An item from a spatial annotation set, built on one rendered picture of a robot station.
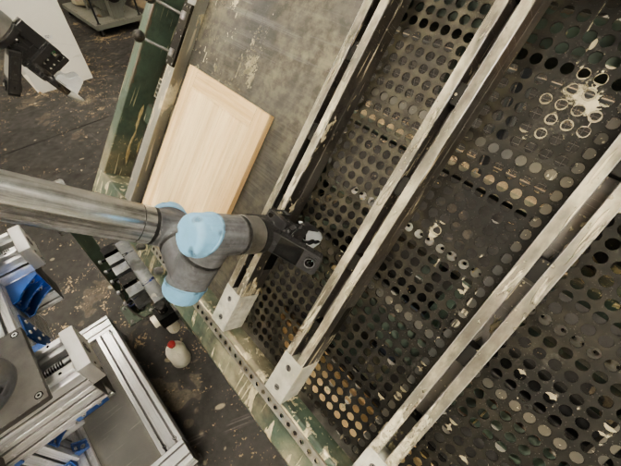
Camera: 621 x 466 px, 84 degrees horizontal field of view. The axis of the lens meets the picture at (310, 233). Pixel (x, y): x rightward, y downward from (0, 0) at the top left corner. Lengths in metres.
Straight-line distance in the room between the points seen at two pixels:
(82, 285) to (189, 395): 1.04
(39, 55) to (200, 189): 0.50
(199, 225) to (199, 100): 0.74
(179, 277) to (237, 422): 1.34
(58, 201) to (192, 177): 0.63
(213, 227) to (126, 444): 1.35
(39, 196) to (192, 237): 0.23
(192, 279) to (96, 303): 1.85
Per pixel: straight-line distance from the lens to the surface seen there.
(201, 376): 2.02
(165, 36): 1.61
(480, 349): 0.68
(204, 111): 1.22
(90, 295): 2.53
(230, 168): 1.08
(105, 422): 1.88
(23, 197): 0.65
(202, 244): 0.57
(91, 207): 0.67
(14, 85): 1.17
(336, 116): 0.82
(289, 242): 0.69
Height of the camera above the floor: 1.83
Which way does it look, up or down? 49 degrees down
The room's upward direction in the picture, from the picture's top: straight up
